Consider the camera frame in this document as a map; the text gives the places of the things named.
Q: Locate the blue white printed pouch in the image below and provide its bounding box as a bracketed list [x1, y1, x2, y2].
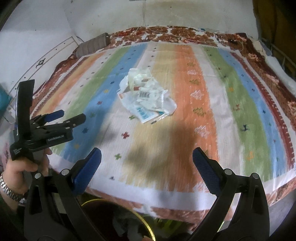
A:
[128, 104, 165, 123]

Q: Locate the white paper wrapper pile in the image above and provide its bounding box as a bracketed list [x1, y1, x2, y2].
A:
[117, 68, 177, 123]

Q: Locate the person's left hand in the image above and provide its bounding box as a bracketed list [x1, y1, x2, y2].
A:
[1, 149, 52, 195]

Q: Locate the silver metal wristwatch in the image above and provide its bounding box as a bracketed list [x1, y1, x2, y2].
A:
[0, 173, 24, 202]

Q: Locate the white headboard panel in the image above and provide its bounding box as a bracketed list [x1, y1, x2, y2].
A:
[9, 36, 82, 97]

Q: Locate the black bin with gold rim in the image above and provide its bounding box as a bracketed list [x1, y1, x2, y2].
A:
[82, 199, 156, 240]

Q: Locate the colourful striped bed sheet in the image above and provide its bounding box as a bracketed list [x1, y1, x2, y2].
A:
[30, 41, 296, 212]

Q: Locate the grey ribbed pillow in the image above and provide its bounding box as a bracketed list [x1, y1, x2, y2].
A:
[74, 33, 110, 58]

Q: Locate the red floral blanket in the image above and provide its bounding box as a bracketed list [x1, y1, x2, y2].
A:
[0, 25, 296, 230]

